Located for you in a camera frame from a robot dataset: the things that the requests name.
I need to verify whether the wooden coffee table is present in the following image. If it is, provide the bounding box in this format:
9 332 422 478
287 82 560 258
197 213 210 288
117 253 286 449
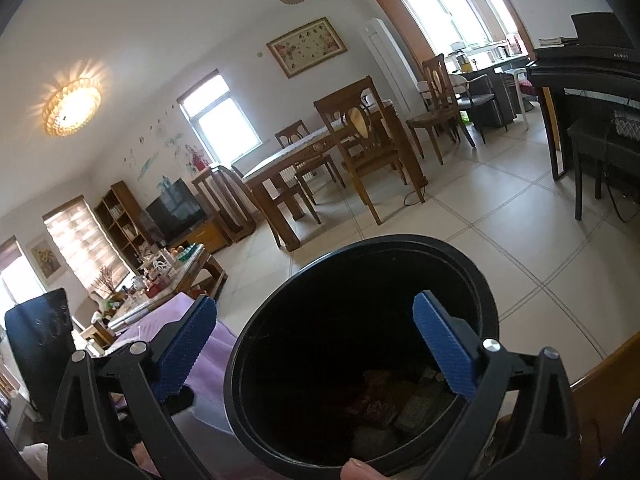
79 244 228 349

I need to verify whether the wooden bookshelf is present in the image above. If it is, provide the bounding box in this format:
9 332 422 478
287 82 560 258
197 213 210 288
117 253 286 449
93 181 153 273

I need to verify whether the framed floral picture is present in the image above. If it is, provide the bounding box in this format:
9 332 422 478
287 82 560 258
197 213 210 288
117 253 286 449
267 16 347 79

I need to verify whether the wooden dining chair front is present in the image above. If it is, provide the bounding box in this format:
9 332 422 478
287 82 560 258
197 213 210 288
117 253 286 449
314 76 407 226

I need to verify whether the black trash bin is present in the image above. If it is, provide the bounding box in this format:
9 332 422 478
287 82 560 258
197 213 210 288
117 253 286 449
224 234 499 479

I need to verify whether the purple tablecloth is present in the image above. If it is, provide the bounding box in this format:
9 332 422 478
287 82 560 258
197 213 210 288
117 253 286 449
106 292 236 434

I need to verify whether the black upright piano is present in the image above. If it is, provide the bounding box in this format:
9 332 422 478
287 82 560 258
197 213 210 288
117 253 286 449
527 11 640 224

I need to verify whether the black television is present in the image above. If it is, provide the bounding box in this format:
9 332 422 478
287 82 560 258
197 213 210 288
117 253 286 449
140 179 207 245

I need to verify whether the round glowing ceiling light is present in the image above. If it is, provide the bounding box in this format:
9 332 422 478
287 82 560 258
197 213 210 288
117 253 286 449
41 77 102 136

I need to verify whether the white standing air conditioner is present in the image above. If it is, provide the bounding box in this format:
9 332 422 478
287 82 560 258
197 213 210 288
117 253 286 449
359 18 426 119

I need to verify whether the wooden dining table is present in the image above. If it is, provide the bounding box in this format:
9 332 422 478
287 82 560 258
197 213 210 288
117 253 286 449
242 100 427 252

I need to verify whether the person right hand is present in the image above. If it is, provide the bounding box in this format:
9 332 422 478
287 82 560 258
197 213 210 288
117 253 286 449
340 458 390 480

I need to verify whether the tall wooden plant stand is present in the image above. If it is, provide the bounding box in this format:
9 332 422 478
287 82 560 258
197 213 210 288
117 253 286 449
191 166 256 243

